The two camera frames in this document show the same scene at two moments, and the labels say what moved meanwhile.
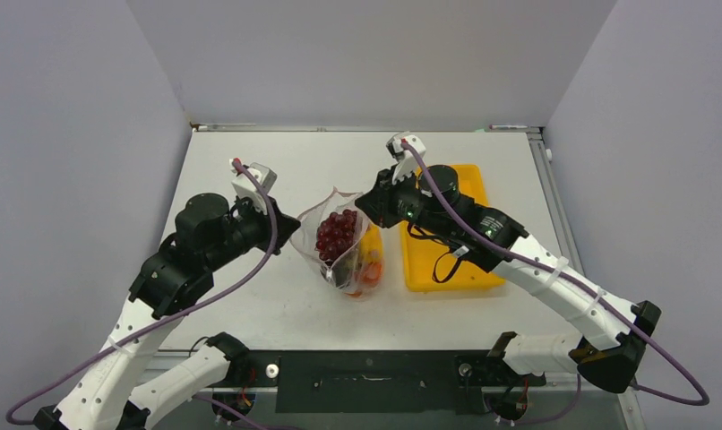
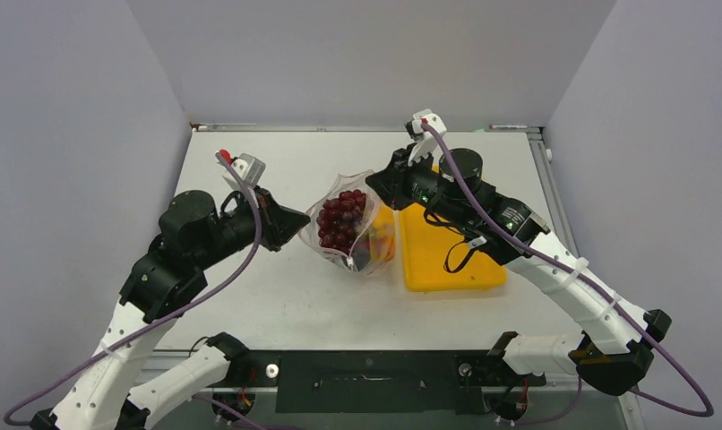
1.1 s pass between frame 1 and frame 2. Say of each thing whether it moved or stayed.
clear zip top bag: moved
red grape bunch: moved
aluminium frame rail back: stayed
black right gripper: moved
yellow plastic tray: stayed
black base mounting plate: stayed
